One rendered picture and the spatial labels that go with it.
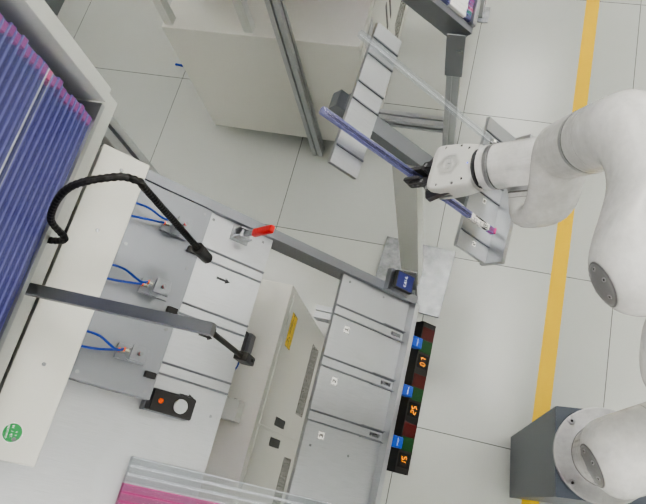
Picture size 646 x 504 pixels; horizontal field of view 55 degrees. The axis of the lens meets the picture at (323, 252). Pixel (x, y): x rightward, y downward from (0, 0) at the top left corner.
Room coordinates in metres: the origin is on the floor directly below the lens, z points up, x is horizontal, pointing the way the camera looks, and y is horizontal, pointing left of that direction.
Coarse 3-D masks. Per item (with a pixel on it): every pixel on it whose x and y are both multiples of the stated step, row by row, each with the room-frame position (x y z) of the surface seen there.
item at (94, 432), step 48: (192, 288) 0.47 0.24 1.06; (240, 288) 0.46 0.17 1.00; (192, 336) 0.39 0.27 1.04; (240, 336) 0.38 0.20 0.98; (192, 384) 0.31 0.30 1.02; (48, 432) 0.28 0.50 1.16; (96, 432) 0.27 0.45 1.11; (144, 432) 0.25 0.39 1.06; (192, 432) 0.23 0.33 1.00; (0, 480) 0.23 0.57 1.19; (48, 480) 0.22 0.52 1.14; (96, 480) 0.20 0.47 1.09
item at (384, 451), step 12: (408, 312) 0.37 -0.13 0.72; (408, 324) 0.34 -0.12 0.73; (408, 336) 0.31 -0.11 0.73; (408, 348) 0.29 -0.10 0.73; (408, 360) 0.27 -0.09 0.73; (396, 372) 0.25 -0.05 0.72; (396, 384) 0.23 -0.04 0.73; (396, 396) 0.20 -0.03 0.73; (396, 408) 0.18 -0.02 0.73; (384, 432) 0.15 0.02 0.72; (384, 444) 0.12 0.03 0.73; (384, 456) 0.10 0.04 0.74; (384, 468) 0.08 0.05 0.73; (372, 492) 0.04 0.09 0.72
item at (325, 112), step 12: (324, 108) 0.67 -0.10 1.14; (336, 120) 0.65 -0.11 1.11; (348, 132) 0.64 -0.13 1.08; (360, 132) 0.64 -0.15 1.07; (372, 144) 0.62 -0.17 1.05; (384, 156) 0.60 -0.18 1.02; (408, 168) 0.58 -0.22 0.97; (456, 204) 0.51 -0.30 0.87; (468, 216) 0.49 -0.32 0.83; (492, 228) 0.46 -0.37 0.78
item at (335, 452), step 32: (352, 288) 0.43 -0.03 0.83; (352, 320) 0.37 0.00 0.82; (384, 320) 0.36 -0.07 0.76; (352, 352) 0.31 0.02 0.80; (384, 352) 0.30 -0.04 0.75; (320, 384) 0.26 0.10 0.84; (352, 384) 0.25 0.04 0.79; (320, 416) 0.21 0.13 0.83; (352, 416) 0.19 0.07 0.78; (384, 416) 0.18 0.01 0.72; (320, 448) 0.15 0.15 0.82; (352, 448) 0.14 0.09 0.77; (320, 480) 0.10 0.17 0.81; (352, 480) 0.08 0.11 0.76
